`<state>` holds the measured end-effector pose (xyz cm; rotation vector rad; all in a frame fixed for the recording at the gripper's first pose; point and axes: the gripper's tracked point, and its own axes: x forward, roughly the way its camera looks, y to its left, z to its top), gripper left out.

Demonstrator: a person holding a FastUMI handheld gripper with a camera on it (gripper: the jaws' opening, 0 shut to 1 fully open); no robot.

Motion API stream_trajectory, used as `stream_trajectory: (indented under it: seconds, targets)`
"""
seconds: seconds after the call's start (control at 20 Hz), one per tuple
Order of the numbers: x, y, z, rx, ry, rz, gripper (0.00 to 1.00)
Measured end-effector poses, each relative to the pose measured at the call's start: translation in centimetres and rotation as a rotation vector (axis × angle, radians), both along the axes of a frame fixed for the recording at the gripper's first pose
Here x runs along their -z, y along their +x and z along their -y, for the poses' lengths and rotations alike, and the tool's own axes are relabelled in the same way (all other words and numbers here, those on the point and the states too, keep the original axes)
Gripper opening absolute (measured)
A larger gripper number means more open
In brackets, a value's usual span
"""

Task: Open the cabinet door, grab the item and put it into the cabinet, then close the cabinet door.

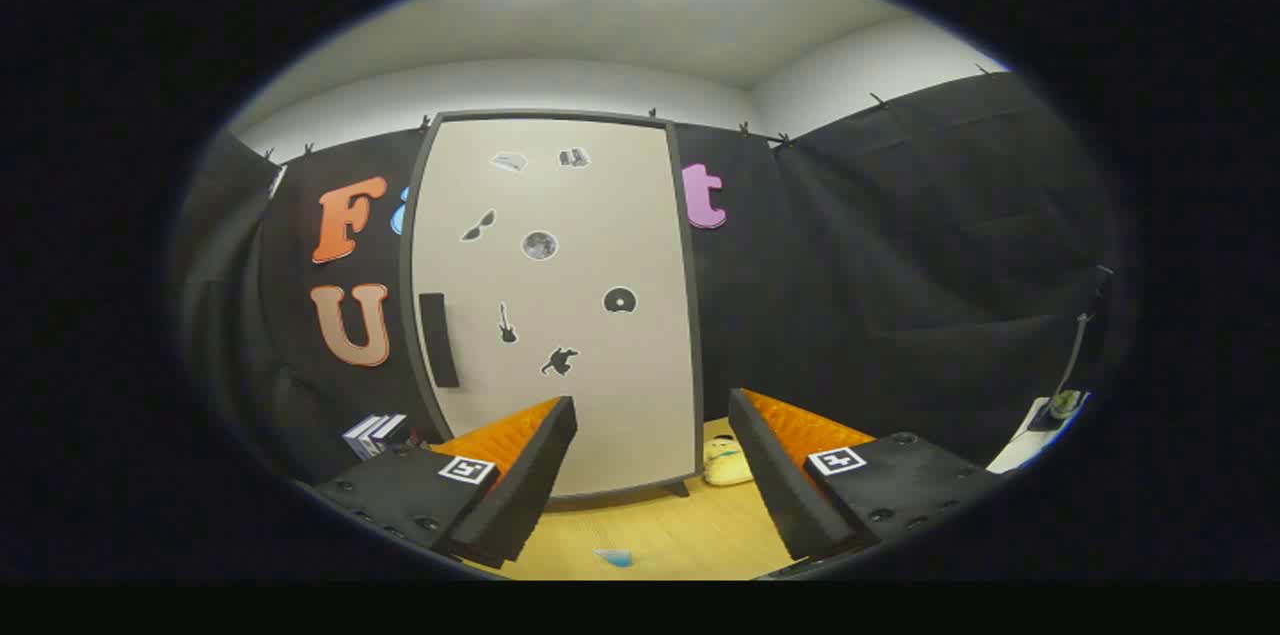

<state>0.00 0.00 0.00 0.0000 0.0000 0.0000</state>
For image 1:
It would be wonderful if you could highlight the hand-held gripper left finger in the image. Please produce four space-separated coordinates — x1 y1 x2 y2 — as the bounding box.
313 396 579 571

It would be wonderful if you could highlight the light grey cabinet door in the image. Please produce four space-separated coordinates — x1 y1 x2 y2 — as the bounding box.
412 118 698 499

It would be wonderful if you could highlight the yellow plush toy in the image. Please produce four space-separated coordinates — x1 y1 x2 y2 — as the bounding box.
703 433 754 487

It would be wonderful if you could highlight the white sheet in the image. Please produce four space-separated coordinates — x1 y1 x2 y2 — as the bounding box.
985 398 1061 474

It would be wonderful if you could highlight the black backdrop cloth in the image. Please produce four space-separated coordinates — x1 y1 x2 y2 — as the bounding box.
175 70 1126 486

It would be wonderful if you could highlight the black door handle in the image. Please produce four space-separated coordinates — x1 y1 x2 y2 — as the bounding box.
418 293 461 388

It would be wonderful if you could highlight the blue book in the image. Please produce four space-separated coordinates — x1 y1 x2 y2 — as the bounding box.
343 415 386 459

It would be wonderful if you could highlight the dark grey cabinet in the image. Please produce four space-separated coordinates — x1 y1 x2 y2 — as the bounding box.
400 110 706 513

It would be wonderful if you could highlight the dark navy book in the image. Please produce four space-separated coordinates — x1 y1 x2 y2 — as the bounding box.
360 413 408 456

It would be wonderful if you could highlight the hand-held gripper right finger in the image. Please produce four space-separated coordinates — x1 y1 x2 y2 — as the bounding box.
728 388 1006 563

